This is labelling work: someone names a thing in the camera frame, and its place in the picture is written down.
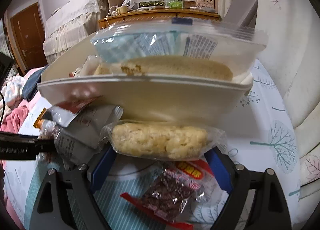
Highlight orange snack packet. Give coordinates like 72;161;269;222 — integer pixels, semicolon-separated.
33;108;47;129

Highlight red dates candy packet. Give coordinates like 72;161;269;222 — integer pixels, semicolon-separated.
120;160;221;229

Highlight rice cracker clear bag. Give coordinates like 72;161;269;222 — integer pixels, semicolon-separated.
100;120;227;161

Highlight beige long biscuit bar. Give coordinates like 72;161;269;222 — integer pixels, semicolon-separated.
120;56;233;81

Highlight light blue zip bag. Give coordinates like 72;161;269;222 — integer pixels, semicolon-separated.
91;17;268;75

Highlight dark red snowflake snack packet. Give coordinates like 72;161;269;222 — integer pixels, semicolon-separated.
43;97;98;128

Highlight pink fleece garment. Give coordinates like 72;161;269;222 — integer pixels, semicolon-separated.
1;105;29;133

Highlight pink bed quilt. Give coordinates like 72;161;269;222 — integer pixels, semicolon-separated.
1;68;48;229

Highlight floral white blanket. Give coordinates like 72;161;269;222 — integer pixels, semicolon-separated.
1;76;26;118

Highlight patterned blue white tablecloth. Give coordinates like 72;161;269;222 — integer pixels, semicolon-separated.
4;61;300;229

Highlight folded dark blue jeans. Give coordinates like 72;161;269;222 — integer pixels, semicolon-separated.
22;66;48;102

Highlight white plastic storage bin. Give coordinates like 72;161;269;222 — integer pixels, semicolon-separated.
37;35;253;125

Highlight brown wooden door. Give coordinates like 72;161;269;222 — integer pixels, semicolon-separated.
10;2;48;71

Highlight lace covered cabinet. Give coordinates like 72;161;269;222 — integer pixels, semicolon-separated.
43;0;108;64

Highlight wooden desk with drawers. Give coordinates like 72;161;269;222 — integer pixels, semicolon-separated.
98;8;222;30

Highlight grey office chair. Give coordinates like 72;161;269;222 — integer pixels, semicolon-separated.
223;0;258;28

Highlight black cable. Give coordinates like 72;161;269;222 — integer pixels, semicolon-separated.
0;91;6;127

